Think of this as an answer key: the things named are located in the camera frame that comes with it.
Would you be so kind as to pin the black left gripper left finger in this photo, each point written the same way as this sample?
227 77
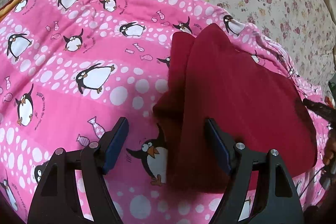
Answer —
56 198

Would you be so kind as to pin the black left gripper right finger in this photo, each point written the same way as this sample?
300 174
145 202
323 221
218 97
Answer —
260 188

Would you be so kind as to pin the dark red garment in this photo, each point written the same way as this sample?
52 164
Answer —
209 77

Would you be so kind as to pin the person's right hand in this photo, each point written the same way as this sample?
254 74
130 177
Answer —
330 148

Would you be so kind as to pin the pink penguin blanket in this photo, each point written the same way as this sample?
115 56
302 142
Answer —
70 68

